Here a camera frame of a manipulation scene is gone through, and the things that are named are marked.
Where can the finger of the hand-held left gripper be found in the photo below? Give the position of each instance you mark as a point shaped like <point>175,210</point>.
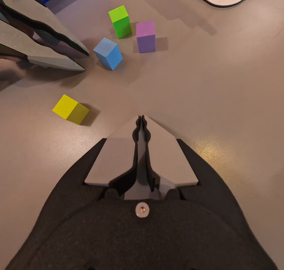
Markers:
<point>33,10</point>
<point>15,39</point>

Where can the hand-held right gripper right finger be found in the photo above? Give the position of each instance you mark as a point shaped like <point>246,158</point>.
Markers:
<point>173,163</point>

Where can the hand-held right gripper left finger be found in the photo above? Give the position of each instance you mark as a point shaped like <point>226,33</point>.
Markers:
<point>104,163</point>

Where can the yellow foam cube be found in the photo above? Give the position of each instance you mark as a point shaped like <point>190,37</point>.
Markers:
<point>68,109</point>

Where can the light blue foam cube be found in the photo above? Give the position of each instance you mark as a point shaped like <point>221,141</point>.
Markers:
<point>106,52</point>

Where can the green foam cube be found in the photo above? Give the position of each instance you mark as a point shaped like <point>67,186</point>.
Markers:
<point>121,23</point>

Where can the purple foam cube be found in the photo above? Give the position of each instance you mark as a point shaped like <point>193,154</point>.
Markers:
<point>145,36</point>

